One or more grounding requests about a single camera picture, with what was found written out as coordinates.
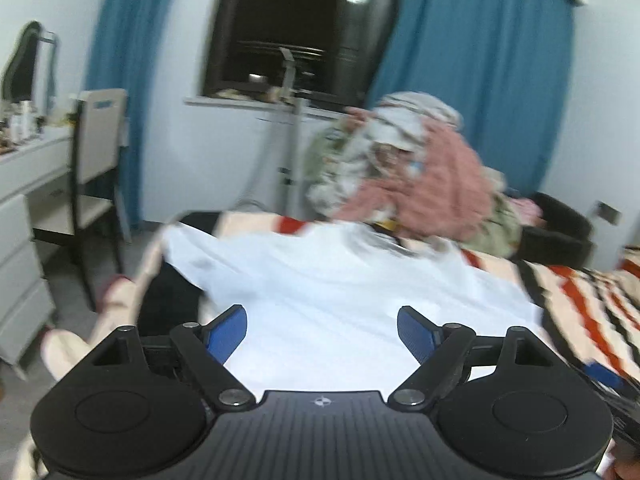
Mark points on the dark framed window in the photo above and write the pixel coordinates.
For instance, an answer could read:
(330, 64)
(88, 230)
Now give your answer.
(300, 20)

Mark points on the blue curtain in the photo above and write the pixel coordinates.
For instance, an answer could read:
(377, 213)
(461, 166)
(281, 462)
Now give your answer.
(475, 60)
(130, 85)

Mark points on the group of cosmetic bottles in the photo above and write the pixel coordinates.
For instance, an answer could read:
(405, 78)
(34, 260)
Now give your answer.
(20, 120)

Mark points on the striped fleece blanket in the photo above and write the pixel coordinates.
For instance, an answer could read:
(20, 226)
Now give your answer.
(575, 285)

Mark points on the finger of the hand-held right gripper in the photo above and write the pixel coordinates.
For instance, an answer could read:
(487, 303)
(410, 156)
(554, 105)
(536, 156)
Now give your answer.
(602, 372)

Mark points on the standing garment steamer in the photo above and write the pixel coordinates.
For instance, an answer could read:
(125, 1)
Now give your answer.
(296, 160)

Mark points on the white chair with black frame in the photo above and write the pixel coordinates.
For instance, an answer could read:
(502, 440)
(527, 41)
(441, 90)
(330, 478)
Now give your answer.
(97, 150)

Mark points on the grey wall socket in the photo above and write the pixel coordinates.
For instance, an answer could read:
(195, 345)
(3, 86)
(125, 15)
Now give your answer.
(608, 212)

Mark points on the white dressing table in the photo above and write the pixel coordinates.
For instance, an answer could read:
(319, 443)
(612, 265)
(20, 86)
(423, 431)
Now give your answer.
(20, 250)

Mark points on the black armchair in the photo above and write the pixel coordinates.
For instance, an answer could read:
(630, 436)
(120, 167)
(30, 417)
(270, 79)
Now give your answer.
(560, 240)

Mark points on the wavy framed mirror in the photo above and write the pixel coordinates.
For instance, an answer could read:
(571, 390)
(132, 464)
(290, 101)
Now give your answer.
(22, 65)

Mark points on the grey white hoodie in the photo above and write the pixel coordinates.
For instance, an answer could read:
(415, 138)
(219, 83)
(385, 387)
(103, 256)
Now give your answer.
(405, 120)

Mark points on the pink cloth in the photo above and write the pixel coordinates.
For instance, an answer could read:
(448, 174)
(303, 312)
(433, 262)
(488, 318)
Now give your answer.
(527, 209)

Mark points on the pile of clothes and blankets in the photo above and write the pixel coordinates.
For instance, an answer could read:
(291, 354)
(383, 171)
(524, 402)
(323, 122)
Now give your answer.
(325, 170)

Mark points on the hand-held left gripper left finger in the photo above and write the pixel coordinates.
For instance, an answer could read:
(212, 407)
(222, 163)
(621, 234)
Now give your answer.
(227, 332)

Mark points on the white T-shirt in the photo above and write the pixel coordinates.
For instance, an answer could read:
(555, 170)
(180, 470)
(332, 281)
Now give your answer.
(325, 285)

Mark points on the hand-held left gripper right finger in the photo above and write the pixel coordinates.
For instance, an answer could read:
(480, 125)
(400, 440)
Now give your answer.
(417, 335)

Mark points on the pink fluffy robe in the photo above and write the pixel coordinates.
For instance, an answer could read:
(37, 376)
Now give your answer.
(440, 185)

